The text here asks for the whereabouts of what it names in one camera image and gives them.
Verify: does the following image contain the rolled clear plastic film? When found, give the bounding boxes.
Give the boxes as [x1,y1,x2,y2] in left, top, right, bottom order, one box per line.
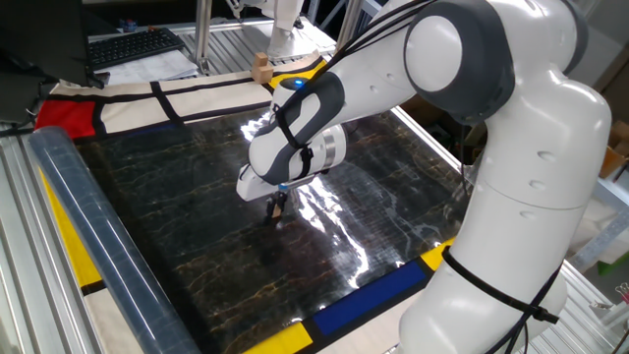
[28,126,200,354]

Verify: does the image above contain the black arm cable harness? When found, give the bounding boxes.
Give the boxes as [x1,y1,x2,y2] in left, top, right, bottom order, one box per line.
[272,0,564,354]

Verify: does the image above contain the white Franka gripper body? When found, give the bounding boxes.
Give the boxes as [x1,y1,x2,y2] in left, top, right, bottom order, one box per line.
[235,164,316,203]

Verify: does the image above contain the white paper sheets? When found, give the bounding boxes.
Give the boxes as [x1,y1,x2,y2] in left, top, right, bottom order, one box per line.
[95,48,200,88]

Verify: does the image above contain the large light wooden block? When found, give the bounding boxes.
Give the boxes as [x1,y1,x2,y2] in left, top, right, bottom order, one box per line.
[250,64,275,86]

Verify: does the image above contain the small open cardboard box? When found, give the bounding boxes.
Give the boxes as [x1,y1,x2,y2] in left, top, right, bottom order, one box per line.
[599,120,629,179]

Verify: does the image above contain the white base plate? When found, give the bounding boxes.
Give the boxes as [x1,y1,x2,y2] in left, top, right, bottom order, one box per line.
[243,19,339,64]

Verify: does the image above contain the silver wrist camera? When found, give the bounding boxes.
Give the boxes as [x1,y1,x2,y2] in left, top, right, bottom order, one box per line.
[277,172,331,193]

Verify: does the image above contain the aluminium frame post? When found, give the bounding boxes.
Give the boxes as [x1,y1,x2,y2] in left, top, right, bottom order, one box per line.
[193,0,214,76]
[335,0,366,50]

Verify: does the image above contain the black monitor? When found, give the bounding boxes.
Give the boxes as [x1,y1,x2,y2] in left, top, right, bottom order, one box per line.
[0,0,107,90]

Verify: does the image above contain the Mondrian pattern cloth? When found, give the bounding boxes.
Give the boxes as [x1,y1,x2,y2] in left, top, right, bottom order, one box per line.
[34,51,458,354]

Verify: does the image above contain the black marble pattern mat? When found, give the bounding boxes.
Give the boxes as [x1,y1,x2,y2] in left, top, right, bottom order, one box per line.
[76,105,473,354]

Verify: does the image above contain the black computer keyboard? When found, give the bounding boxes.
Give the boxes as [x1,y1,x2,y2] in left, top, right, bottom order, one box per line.
[87,27,187,72]

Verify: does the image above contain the green plastic piece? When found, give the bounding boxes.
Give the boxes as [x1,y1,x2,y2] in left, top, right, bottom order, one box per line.
[597,249,629,276]

